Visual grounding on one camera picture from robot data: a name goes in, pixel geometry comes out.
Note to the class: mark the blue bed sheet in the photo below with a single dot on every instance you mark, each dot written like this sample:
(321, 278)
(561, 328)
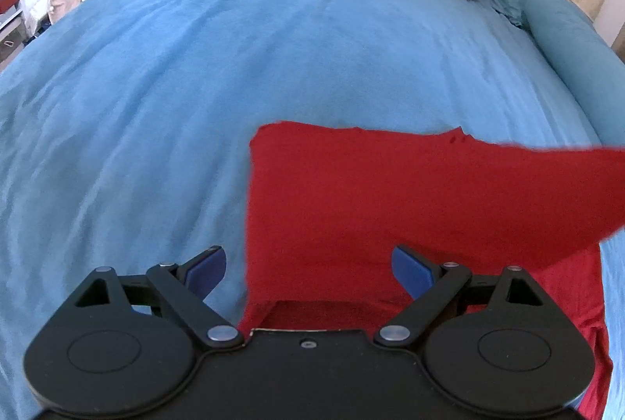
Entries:
(195, 83)

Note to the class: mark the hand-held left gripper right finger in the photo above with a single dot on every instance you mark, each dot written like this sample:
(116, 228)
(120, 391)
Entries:
(409, 272)

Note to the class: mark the blue bolster pillow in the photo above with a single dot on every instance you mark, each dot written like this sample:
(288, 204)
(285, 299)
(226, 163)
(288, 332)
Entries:
(576, 44)

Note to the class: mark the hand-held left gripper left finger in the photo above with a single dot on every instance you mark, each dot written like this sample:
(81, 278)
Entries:
(207, 271)

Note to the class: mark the red garment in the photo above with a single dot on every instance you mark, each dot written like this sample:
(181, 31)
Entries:
(415, 210)

